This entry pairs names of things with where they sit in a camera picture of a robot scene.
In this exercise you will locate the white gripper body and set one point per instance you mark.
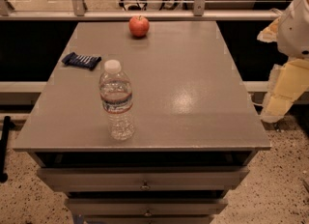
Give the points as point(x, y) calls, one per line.
point(295, 33)

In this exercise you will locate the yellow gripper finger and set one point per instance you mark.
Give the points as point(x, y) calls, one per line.
point(269, 34)
point(285, 85)

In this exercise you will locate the red apple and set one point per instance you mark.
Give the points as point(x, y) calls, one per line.
point(139, 26)

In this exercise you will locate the clear plastic water bottle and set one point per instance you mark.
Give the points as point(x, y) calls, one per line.
point(116, 96)

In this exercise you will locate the grey drawer cabinet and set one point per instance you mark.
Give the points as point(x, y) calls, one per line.
point(190, 109)

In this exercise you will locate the metal railing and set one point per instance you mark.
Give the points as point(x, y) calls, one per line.
point(97, 10)

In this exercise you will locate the blue snack bar wrapper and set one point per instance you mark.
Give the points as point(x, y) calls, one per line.
point(81, 61)

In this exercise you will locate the lower grey drawer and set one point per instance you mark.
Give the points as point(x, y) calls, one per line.
point(146, 207)

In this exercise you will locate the grey drawer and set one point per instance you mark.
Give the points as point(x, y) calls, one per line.
point(143, 179)
point(146, 207)

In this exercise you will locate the upper grey drawer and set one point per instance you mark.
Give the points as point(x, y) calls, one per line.
point(143, 179)

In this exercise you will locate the black bar on floor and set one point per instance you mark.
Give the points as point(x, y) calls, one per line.
point(3, 147)

